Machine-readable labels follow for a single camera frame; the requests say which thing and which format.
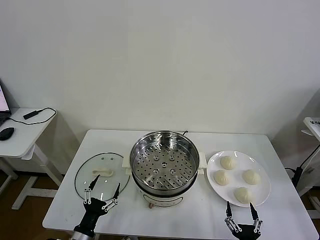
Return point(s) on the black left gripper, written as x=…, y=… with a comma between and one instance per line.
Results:
x=93, y=208

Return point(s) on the round white plate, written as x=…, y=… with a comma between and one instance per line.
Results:
x=261, y=192

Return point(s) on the white steamed baozi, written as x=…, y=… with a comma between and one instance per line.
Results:
x=251, y=177
x=244, y=195
x=228, y=162
x=221, y=178

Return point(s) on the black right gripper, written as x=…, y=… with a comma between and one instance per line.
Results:
x=246, y=233

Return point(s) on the stainless steel steamer pot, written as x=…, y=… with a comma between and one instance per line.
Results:
x=162, y=200

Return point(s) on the open laptop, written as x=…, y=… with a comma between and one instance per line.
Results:
x=3, y=100

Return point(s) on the white stand with label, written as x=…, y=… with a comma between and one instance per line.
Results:
x=313, y=125

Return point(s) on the round glass pot lid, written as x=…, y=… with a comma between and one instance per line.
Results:
x=110, y=162

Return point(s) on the perforated stainless steel steamer basket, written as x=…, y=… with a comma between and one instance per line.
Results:
x=150, y=147

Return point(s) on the black dongle adapter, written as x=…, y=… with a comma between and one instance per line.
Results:
x=31, y=114

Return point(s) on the white side table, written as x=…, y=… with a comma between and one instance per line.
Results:
x=22, y=140

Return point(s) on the black computer mouse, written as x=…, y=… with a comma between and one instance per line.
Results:
x=6, y=133

